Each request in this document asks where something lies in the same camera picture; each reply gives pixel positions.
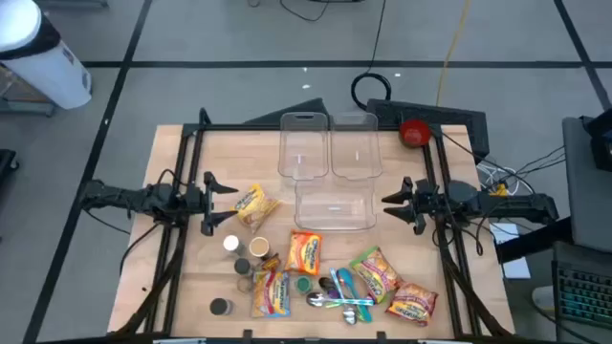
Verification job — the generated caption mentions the rainbow spoon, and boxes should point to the rainbow spoon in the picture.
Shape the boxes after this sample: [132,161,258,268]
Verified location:
[325,299,364,310]

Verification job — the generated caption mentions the silver spoon rainbow handle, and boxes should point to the silver spoon rainbow handle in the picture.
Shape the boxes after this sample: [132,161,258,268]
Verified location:
[305,290,375,309]

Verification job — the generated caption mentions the yellow cable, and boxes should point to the yellow cable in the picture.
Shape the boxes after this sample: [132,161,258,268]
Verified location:
[434,0,473,108]

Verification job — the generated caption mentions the wide black-lid jar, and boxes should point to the wide black-lid jar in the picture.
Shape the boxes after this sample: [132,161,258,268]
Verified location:
[208,297,234,317]

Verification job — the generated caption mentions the teal spoon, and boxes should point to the teal spoon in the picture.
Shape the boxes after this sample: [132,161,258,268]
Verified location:
[337,267,373,324]

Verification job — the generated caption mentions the clear plastic bin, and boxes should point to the clear plastic bin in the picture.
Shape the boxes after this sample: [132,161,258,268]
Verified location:
[294,179,377,232]
[329,112,383,182]
[277,112,330,182]

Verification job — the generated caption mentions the white computer mouse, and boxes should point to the white computer mouse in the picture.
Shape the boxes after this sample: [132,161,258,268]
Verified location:
[531,285,558,312]

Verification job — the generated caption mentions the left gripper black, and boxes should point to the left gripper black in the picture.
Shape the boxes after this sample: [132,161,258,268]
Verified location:
[184,170,240,238]

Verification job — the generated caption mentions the backlit keyboard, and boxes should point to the backlit keyboard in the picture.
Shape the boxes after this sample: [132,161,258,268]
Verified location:
[552,260,612,331]

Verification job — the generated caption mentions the coiled black floor cable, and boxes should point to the coiled black floor cable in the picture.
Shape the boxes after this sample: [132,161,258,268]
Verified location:
[350,0,394,112]

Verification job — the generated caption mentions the yellow ramen packet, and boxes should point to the yellow ramen packet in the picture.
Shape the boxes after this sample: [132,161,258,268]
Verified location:
[229,183,282,234]

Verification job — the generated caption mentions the white trash can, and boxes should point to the white trash can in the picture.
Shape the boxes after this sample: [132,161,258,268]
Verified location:
[0,0,93,111]

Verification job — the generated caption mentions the white paper sheet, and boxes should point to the white paper sheet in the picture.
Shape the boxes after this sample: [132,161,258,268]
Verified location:
[488,222,533,281]

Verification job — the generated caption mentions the green-edged ramen packet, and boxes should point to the green-edged ramen packet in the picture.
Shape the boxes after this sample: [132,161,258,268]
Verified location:
[350,246,404,305]

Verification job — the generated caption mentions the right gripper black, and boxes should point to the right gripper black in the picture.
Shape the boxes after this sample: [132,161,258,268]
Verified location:
[381,176,448,236]

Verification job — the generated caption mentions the white-lid spice jar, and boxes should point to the white-lid spice jar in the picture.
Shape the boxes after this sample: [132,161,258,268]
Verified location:
[222,234,246,257]

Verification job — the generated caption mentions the red ramen packet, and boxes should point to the red ramen packet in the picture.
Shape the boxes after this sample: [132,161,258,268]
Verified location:
[384,281,440,328]

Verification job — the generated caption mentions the black caster base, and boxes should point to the black caster base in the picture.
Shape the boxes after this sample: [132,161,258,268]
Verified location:
[0,148,20,185]

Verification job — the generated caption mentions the white cables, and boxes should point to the white cables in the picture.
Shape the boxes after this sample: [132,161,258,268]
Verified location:
[476,161,536,198]

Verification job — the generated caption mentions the tan-lid jar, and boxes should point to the tan-lid jar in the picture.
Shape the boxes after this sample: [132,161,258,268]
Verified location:
[249,236,272,261]

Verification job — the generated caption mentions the grey metal stand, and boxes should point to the grey metal stand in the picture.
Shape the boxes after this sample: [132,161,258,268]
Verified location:
[0,64,57,118]

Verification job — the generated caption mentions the silver spoon pale-blue handle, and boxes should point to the silver spoon pale-blue handle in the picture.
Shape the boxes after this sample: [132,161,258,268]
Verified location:
[329,268,359,326]

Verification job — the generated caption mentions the red bowl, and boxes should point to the red bowl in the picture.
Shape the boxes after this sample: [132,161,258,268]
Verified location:
[399,118,432,148]

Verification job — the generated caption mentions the black desk leg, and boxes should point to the black desk leg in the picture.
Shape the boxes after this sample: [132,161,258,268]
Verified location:
[494,217,575,265]

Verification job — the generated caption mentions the blue-edged ramen packet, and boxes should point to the blue-edged ramen packet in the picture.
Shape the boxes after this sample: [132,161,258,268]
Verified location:
[251,269,292,319]

